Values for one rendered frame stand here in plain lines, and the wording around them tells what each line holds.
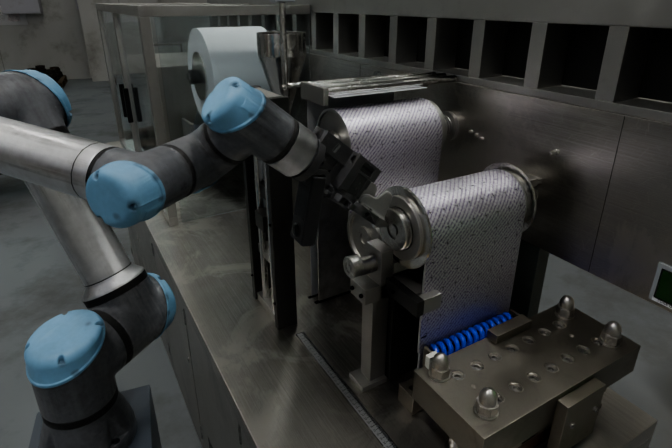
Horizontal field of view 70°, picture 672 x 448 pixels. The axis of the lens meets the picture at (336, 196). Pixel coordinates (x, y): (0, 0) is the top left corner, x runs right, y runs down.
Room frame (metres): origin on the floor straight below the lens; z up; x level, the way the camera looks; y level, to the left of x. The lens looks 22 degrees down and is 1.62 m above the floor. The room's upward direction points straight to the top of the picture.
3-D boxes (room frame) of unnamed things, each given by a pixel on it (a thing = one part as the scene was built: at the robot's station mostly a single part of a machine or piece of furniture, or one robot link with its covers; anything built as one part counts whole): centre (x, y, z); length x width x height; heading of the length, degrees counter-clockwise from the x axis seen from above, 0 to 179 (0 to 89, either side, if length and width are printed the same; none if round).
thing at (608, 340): (0.71, -0.51, 1.05); 0.04 x 0.04 x 0.04
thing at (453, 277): (0.75, -0.25, 1.11); 0.23 x 0.01 x 0.18; 120
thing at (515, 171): (0.87, -0.33, 1.25); 0.15 x 0.01 x 0.15; 30
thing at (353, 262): (0.74, -0.03, 1.18); 0.04 x 0.02 x 0.04; 30
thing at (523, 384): (0.67, -0.35, 1.00); 0.40 x 0.16 x 0.06; 120
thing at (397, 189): (0.74, -0.12, 1.25); 0.15 x 0.01 x 0.15; 30
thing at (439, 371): (0.63, -0.17, 1.05); 0.04 x 0.04 x 0.04
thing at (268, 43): (1.42, 0.16, 1.50); 0.14 x 0.14 x 0.06
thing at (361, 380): (0.75, -0.06, 1.05); 0.06 x 0.05 x 0.31; 120
